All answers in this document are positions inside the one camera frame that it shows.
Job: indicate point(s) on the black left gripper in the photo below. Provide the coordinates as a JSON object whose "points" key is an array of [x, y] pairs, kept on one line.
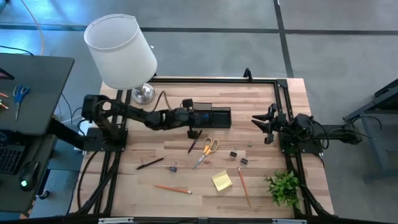
{"points": [[183, 117]]}

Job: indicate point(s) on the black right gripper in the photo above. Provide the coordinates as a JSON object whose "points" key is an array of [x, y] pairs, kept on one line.
{"points": [[281, 124]]}

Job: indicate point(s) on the dark purple pen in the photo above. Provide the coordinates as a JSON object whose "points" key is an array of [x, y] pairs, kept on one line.
{"points": [[195, 141]]}

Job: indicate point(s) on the black binder clip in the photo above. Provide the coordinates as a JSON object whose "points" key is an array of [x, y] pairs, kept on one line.
{"points": [[173, 169], [244, 161], [233, 154]]}

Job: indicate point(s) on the black pen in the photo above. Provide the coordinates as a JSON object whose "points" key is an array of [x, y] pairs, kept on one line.
{"points": [[150, 163]]}

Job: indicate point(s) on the orange pencil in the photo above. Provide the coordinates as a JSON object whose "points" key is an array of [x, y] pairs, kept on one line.
{"points": [[173, 189], [244, 186]]}

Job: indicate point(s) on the yellow sticky note pad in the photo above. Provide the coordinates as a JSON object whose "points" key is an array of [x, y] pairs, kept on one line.
{"points": [[222, 181]]}

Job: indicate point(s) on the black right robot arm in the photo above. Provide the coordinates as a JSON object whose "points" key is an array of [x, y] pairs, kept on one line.
{"points": [[303, 123]]}

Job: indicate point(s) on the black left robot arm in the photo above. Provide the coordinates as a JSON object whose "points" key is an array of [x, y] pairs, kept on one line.
{"points": [[133, 112]]}

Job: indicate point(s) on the black mesh desk organizer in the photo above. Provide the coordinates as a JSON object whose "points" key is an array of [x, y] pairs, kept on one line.
{"points": [[221, 118]]}

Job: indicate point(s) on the green potted plant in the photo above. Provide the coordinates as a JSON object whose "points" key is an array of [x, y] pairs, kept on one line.
{"points": [[283, 188]]}

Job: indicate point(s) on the white shade silver table lamp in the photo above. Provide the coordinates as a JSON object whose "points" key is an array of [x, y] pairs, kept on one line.
{"points": [[119, 53]]}

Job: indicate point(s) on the silver aluminium profile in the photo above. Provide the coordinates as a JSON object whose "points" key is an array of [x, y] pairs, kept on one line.
{"points": [[289, 221], [115, 220]]}

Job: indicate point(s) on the grey metal table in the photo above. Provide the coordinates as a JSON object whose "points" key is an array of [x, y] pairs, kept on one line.
{"points": [[388, 102]]}

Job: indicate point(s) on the dark side desk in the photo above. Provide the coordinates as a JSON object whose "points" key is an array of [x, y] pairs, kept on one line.
{"points": [[40, 81]]}

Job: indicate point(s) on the black caster wheel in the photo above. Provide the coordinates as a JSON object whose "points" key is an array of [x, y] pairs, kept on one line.
{"points": [[43, 194]]}

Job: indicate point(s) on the black computer mouse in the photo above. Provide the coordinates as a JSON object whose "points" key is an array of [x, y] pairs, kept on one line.
{"points": [[29, 174]]}

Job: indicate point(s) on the black keyboard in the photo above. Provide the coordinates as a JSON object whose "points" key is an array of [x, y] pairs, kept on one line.
{"points": [[9, 158]]}

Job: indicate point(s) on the orange marker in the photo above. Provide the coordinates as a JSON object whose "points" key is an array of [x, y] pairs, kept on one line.
{"points": [[3, 95], [3, 105]]}

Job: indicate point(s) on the black frame clamp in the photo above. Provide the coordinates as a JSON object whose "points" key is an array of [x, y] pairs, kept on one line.
{"points": [[247, 74]]}

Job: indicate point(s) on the black aluminium table frame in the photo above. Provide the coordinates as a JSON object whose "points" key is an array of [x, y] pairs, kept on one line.
{"points": [[217, 80]]}

